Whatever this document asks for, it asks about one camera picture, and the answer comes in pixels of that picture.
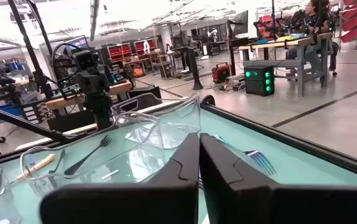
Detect green table mat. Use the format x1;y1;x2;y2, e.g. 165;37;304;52
0;107;357;224

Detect person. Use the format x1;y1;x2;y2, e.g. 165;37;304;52
285;0;340;74

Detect black computer tower green lights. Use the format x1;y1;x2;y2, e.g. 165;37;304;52
244;64;276;97

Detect lit computer monitor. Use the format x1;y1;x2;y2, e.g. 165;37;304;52
62;35;90;54

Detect teal iridescent fork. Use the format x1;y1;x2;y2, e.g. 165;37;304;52
212;134;278;175

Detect black monitor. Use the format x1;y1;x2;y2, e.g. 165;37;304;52
230;10;249;37

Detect red portable box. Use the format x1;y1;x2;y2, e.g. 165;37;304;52
211;62;231;84

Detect black pedestal stand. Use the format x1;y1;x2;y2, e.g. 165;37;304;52
184;46;205;91

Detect wooden-handled silver fork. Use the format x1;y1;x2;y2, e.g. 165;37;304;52
16;153;56;181

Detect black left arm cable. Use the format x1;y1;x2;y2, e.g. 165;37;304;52
51;42;83;82

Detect black table frame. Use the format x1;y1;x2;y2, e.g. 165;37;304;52
0;95;357;184

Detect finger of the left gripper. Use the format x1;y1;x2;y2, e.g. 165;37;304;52
103;112;114;131
93;112;104;131

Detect black fork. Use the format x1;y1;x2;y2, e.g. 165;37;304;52
63;134;113;176
47;149;67;175

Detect black rig frame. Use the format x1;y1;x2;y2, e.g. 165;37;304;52
0;0;73;169

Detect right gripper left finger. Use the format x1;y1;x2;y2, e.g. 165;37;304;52
39;133;200;224

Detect grey-legged wooden workbench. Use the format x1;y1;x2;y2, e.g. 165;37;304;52
237;32;335;97

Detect blue storage bin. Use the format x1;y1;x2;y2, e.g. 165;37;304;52
0;102;24;123

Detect red storage bin shelf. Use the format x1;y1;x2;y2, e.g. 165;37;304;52
106;39;160;65

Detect grey hanging duct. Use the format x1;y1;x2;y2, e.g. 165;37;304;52
89;0;101;42

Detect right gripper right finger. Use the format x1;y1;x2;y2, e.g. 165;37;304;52
199;133;357;224

